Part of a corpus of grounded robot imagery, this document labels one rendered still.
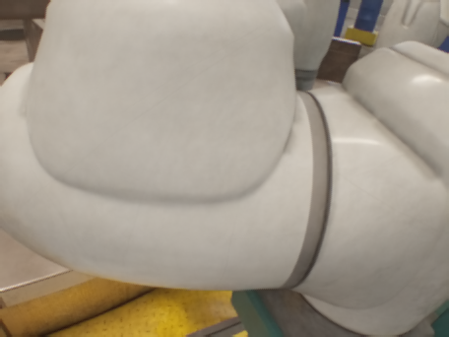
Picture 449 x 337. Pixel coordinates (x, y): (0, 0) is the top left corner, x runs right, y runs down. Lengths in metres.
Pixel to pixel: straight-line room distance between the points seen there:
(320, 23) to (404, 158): 0.32
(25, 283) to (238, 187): 0.81
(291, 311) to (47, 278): 0.72
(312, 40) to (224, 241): 0.36
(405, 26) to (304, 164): 0.54
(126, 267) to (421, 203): 0.17
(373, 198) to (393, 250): 0.04
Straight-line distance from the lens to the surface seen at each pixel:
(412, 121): 0.19
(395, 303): 0.26
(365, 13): 9.47
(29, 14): 1.10
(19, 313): 1.07
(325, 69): 2.94
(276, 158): 0.16
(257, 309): 0.35
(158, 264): 0.18
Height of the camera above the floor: 1.01
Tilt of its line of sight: 34 degrees down
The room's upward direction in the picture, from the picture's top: 9 degrees clockwise
